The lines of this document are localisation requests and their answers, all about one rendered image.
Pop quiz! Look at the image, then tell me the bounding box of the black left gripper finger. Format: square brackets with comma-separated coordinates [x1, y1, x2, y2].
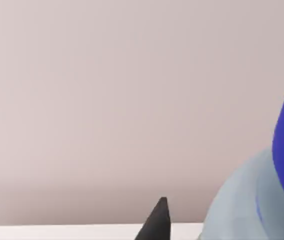
[134, 196, 172, 240]

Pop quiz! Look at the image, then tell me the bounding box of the clear bottle with blue cap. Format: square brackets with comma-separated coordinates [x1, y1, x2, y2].
[197, 52, 284, 240]

